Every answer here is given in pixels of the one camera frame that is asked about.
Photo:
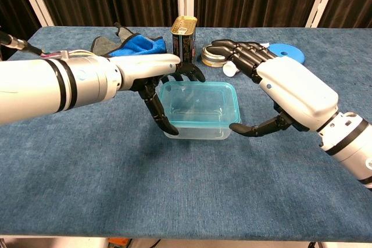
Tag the clear container with teal lid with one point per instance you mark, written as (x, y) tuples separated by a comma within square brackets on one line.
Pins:
[(203, 134)]

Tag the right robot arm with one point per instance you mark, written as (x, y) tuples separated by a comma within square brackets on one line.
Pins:
[(348, 146)]

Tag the round gold tin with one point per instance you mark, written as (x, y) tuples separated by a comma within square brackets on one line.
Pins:
[(212, 61)]

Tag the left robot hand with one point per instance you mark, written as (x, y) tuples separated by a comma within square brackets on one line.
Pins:
[(145, 66)]

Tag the white purple toothpaste tube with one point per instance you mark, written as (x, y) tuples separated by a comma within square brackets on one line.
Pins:
[(229, 70)]

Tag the blue round disc with hole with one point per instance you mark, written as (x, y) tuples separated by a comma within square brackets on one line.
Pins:
[(292, 52)]

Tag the orange object under table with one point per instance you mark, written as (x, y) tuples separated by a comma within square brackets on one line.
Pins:
[(117, 242)]

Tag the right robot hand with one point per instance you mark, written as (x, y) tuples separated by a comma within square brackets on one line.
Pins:
[(293, 88)]

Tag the black gold rectangular tin can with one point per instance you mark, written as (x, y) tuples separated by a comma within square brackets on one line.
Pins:
[(183, 41)]

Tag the blue and grey cloth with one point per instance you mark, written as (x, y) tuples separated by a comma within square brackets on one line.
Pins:
[(139, 46)]

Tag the blue velvet tablecloth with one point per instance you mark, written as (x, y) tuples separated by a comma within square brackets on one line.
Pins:
[(116, 178)]

